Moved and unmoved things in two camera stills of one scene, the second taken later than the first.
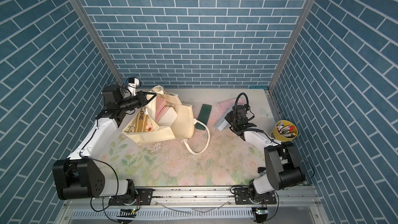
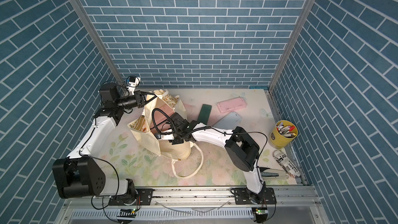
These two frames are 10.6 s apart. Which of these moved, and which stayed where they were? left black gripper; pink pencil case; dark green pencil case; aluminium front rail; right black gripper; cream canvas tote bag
Moved: right black gripper; cream canvas tote bag
Stayed: aluminium front rail; left black gripper; dark green pencil case; pink pencil case
